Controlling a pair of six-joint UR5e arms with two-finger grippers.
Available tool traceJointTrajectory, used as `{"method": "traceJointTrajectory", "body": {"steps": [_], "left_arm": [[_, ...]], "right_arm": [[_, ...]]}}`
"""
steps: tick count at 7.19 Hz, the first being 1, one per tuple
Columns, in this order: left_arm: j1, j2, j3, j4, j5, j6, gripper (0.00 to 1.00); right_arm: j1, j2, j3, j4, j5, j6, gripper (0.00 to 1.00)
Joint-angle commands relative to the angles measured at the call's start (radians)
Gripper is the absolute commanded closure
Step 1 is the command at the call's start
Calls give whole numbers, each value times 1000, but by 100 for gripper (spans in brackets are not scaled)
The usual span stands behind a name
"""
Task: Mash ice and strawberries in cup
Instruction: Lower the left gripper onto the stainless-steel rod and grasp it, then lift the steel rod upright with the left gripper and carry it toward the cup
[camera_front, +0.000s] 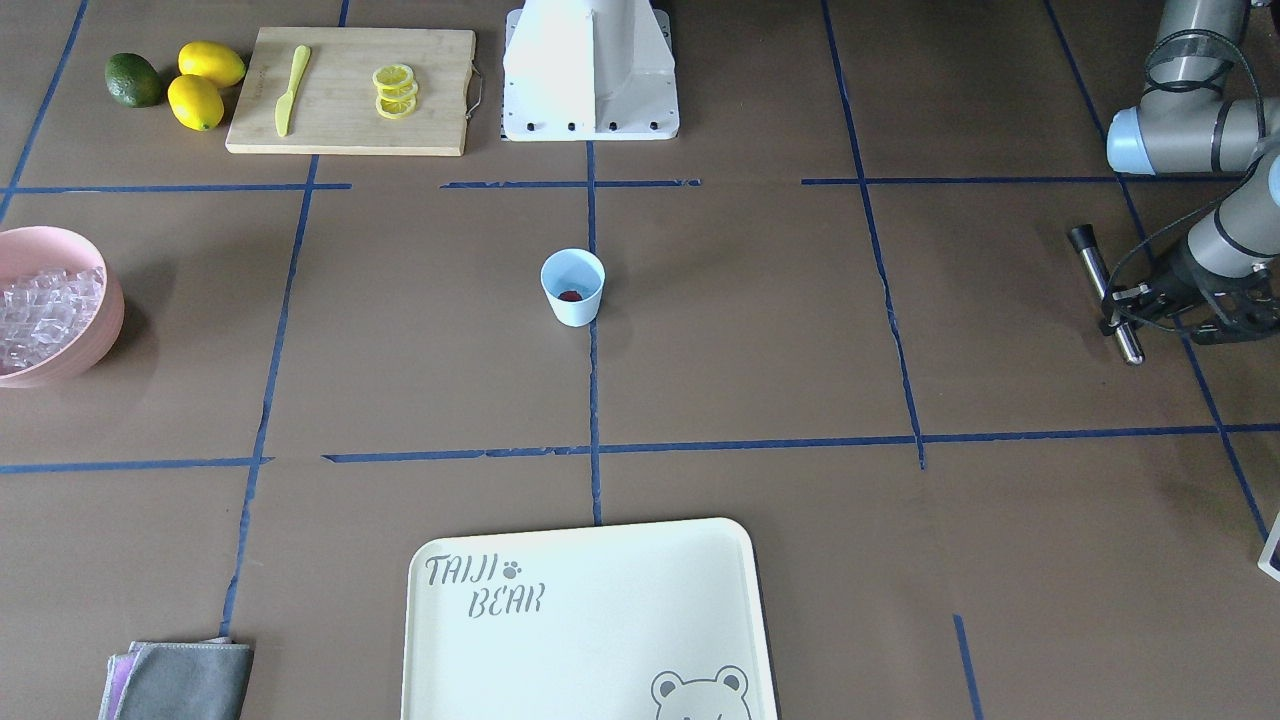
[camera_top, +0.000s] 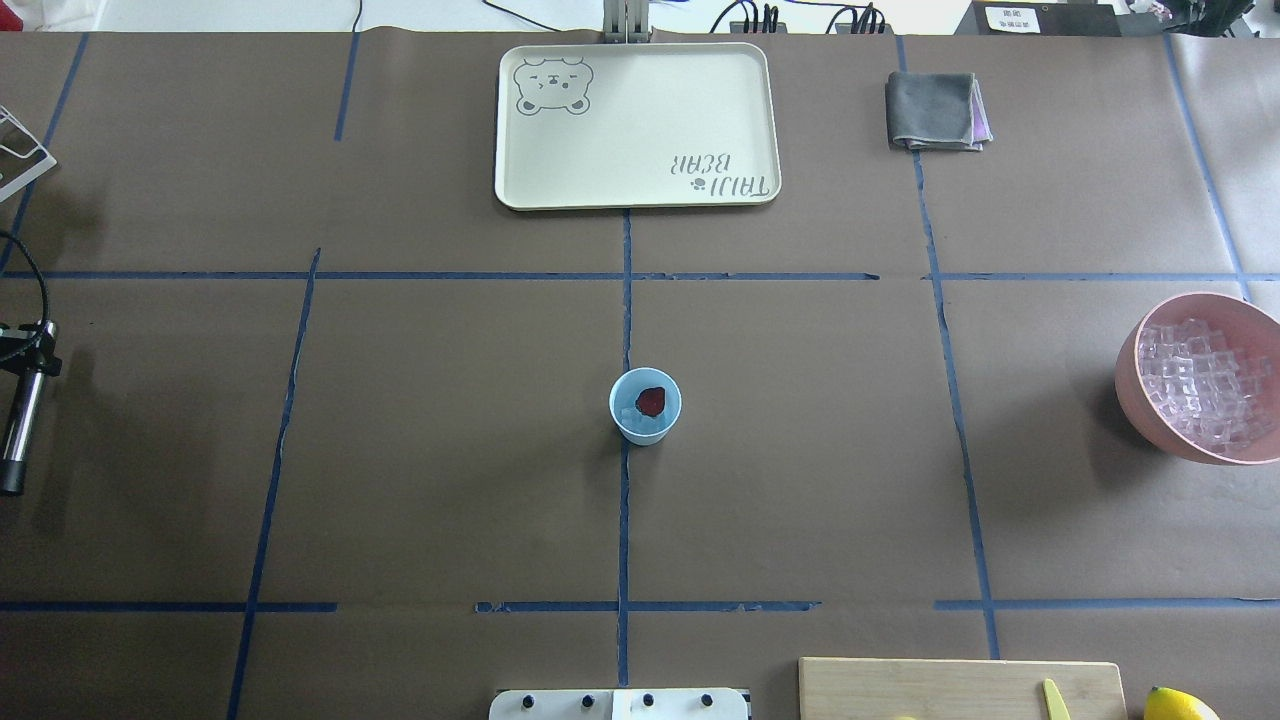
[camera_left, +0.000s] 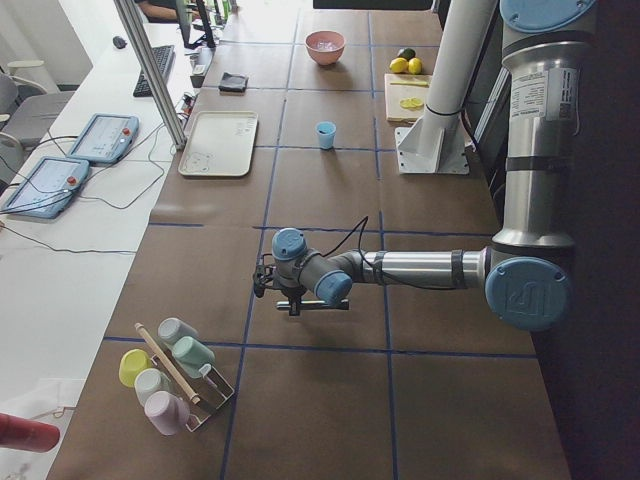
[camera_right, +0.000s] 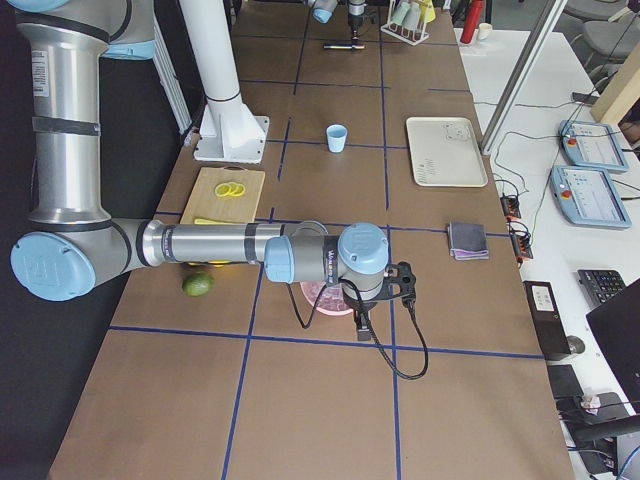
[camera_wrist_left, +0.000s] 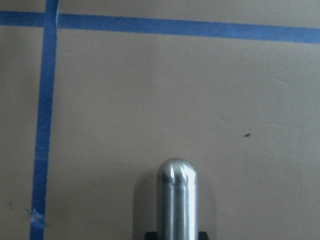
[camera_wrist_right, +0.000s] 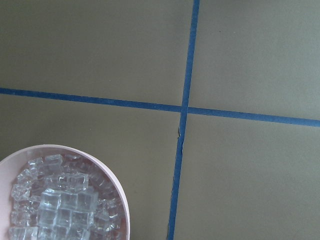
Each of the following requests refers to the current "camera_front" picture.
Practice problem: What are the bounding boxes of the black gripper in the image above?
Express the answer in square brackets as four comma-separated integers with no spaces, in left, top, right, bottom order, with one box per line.
[1100,263,1279,345]

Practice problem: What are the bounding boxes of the green lime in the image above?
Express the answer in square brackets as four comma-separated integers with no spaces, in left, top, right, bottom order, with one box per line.
[104,53,166,109]

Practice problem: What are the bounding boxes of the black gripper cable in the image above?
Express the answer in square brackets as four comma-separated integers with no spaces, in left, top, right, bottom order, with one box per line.
[1100,28,1268,331]

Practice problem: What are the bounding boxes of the yellow plastic knife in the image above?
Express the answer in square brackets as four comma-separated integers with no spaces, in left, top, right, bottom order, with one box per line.
[274,45,312,138]

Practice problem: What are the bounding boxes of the grey folded cloth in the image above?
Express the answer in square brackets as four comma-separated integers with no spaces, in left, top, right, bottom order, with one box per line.
[99,637,253,719]

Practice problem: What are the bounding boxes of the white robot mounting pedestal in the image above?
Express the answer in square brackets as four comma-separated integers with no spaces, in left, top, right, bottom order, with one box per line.
[500,1,681,142]

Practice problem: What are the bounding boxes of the lemon slices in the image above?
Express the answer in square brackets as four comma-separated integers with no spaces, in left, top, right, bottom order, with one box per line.
[371,63,419,120]

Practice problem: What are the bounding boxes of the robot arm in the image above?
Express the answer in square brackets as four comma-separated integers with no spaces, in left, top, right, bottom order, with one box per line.
[1100,1,1279,345]

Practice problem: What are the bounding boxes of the steel muddler with black tip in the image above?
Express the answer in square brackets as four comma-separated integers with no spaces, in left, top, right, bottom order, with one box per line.
[1066,224,1146,366]

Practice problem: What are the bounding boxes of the wooden cutting board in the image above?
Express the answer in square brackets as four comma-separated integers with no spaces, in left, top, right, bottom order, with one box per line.
[225,26,477,158]

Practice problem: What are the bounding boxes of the yellow lemon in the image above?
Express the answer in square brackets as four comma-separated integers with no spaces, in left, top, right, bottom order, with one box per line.
[178,41,247,88]
[166,74,225,132]

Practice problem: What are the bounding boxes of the pink bowl of ice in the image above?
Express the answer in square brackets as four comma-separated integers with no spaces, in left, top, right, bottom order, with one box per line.
[1,225,125,388]

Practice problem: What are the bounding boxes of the cream bear serving tray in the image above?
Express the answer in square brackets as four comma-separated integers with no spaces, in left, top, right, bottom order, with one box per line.
[399,518,780,719]

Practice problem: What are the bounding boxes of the light blue plastic cup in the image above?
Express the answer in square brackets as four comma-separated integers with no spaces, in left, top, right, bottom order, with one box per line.
[540,249,605,327]

